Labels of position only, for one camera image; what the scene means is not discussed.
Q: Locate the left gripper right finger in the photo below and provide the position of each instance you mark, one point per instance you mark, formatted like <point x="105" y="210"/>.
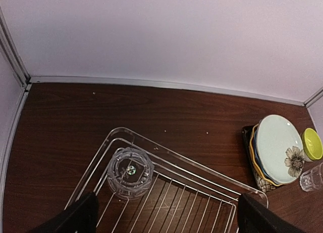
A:
<point x="252" y="216"/>

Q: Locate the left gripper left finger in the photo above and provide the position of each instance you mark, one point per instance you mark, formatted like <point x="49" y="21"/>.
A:
<point x="81" y="216"/>

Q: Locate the black floral square plate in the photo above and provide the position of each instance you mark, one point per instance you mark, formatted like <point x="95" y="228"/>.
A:
<point x="246" y="133"/>

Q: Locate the yellow dotted scalloped plate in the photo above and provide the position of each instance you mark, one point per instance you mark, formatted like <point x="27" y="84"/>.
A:
<point x="263" y="183"/>

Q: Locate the clear glass cup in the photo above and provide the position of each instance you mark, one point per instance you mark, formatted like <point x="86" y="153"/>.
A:
<point x="130" y="173"/>
<point x="311" y="180"/>

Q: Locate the light teal floral plate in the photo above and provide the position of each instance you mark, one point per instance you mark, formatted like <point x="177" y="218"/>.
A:
<point x="280" y="149"/>

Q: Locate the blue dotted scalloped plate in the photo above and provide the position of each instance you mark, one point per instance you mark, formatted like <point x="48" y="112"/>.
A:
<point x="258" y="160"/>

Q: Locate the lime green bowl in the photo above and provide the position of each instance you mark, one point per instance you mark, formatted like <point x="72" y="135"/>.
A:
<point x="312" y="144"/>

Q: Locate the pale striped bowl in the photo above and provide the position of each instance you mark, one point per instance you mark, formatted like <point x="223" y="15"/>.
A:
<point x="307" y="159"/>

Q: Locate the wire dish rack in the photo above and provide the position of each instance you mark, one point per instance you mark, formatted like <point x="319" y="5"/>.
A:
<point x="185" y="196"/>

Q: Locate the right aluminium frame post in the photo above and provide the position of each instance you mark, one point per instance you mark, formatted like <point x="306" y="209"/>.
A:
<point x="315" y="97"/>

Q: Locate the aluminium frame post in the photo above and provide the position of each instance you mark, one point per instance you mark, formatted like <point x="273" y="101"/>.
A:
<point x="315" y="97"/>
<point x="12" y="56"/>

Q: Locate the left aluminium frame post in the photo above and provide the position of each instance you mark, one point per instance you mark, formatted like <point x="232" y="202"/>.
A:
<point x="12" y="56"/>

